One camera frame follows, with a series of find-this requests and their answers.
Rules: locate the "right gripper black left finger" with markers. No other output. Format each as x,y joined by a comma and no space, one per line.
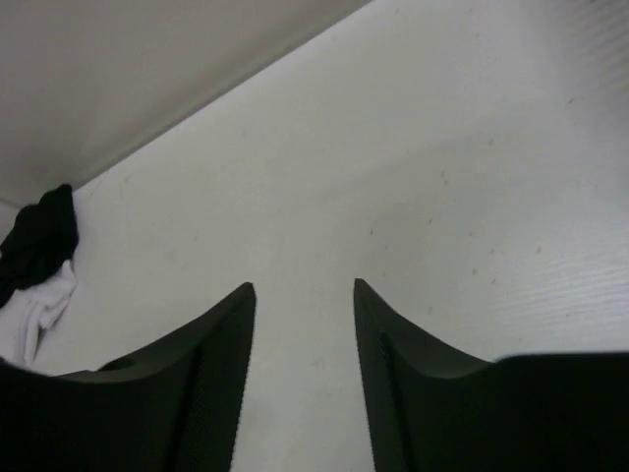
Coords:
173,405

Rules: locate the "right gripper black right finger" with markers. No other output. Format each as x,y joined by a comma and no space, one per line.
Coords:
433,407

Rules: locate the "folded white tank top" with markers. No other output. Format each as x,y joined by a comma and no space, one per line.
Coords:
30,313

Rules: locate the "folded black tank top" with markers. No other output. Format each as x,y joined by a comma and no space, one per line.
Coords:
44,236

